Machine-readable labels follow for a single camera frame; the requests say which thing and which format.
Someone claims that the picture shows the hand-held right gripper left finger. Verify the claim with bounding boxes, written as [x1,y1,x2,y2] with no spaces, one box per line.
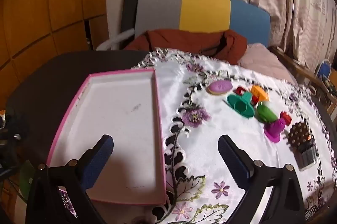
[25,135,114,224]

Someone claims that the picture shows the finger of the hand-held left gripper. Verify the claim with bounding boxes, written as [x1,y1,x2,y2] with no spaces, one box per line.
[0,112,23,159]

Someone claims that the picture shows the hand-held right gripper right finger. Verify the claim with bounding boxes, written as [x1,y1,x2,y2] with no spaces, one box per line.
[218,135,307,224]

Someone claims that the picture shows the pink shallow cardboard box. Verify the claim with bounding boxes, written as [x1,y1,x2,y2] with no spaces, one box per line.
[47,68,167,205]

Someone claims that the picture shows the purple plastic stamp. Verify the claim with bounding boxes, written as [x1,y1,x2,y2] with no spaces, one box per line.
[264,119,286,143]

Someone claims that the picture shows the teal plastic stamp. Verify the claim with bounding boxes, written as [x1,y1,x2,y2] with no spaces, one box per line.
[227,92,256,119]

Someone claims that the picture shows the green and white toy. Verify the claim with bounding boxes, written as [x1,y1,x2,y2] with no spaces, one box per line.
[256,101,278,124]

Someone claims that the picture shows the red plastic block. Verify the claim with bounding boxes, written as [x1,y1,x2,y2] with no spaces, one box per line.
[279,111,293,126]

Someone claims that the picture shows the orange linking cube block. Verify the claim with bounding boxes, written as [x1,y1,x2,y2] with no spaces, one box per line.
[250,85,269,101]

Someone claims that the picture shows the brown dotted hairbrush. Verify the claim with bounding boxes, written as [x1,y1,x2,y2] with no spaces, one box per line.
[288,121,312,148]

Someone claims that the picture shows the purple oval toy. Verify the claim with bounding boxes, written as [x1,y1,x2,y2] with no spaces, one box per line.
[208,80,233,95]

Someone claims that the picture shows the grey glitter jar black lid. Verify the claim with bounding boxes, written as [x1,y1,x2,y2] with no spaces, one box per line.
[296,138,319,170]

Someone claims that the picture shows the white embroidered floral tablecloth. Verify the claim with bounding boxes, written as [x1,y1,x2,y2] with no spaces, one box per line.
[58,48,337,224]

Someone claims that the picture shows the green round object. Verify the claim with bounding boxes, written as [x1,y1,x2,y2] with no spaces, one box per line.
[19,161,34,197]

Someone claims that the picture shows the pale pink pillow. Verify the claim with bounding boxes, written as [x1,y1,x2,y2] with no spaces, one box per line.
[238,44,298,85]

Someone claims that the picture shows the white tube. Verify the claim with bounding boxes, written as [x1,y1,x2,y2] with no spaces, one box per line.
[95,29,135,51]

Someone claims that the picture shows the rust brown jacket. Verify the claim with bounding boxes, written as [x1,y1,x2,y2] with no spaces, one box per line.
[124,29,248,65]

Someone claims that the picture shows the blue arched object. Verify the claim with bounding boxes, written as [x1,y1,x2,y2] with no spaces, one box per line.
[316,59,332,80]

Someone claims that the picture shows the wooden wardrobe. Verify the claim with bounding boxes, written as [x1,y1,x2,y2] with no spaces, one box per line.
[0,0,110,114]

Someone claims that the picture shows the wooden bed frame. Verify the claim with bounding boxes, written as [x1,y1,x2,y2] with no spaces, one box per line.
[269,45,337,109]

